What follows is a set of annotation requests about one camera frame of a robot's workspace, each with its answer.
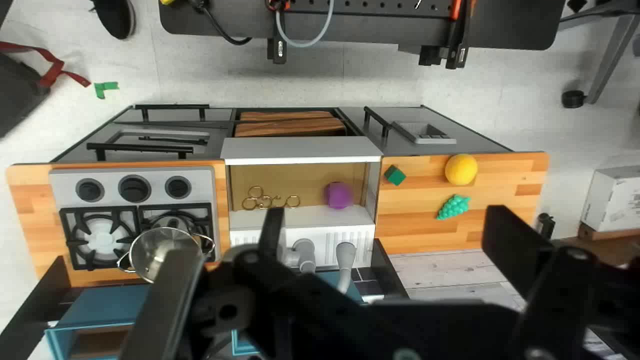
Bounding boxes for grey toy stove top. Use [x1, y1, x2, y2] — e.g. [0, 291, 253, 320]
[48, 164, 220, 272]

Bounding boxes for green toy cube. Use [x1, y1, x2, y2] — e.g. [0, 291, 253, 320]
[382, 164, 409, 188]

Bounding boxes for black cable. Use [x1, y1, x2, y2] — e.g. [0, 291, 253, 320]
[189, 0, 254, 48]

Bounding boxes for green toy grapes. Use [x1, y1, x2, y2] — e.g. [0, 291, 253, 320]
[435, 193, 472, 222]

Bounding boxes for black bag with red strap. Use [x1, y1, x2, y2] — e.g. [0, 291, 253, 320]
[0, 40, 93, 140]

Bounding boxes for small black clamp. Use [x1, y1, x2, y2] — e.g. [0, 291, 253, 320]
[267, 36, 290, 66]

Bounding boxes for grey wood backsplash panel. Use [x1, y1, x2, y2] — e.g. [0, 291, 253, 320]
[369, 239, 536, 316]

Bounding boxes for grey cable loop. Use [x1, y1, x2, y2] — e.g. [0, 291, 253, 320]
[275, 0, 336, 50]

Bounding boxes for grey oven door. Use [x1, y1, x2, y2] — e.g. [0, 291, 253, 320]
[51, 103, 236, 167]

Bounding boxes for black work table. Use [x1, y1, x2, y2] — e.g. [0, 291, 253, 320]
[159, 0, 562, 52]

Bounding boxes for grey toy faucet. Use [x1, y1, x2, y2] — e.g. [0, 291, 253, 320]
[335, 241, 361, 296]

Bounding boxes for teal storage bin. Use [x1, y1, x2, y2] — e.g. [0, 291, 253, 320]
[44, 267, 371, 360]

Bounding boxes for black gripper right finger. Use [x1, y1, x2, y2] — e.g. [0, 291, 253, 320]
[483, 204, 640, 360]

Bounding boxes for wooden drawer crate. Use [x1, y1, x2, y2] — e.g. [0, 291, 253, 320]
[232, 109, 351, 140]

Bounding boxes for small metal pot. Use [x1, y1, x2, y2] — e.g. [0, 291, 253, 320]
[116, 224, 217, 286]

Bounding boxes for white toy sink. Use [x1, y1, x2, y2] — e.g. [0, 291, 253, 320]
[220, 136, 384, 268]

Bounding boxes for white cardboard box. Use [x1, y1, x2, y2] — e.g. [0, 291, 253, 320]
[577, 167, 640, 243]

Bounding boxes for grey faucet knob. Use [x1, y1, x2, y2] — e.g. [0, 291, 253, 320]
[288, 237, 318, 276]

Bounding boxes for orange handled black clamp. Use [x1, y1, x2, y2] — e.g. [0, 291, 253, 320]
[442, 0, 472, 72]

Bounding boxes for purple toy ball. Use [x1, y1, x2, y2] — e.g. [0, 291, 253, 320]
[323, 180, 355, 213]

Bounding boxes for grey cabinet door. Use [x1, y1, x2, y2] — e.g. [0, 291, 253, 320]
[361, 104, 512, 158]

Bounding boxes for wooden toy kitchen unit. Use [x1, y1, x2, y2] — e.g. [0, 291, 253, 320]
[6, 103, 553, 291]

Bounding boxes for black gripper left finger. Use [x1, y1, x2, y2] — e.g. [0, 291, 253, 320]
[199, 208, 527, 360]

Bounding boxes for grey leg with black caster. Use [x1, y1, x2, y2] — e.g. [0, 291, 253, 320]
[560, 10, 640, 110]

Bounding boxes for yellow toy lemon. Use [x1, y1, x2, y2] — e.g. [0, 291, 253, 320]
[442, 153, 480, 188]

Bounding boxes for black round object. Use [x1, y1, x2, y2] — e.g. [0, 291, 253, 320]
[88, 0, 138, 40]

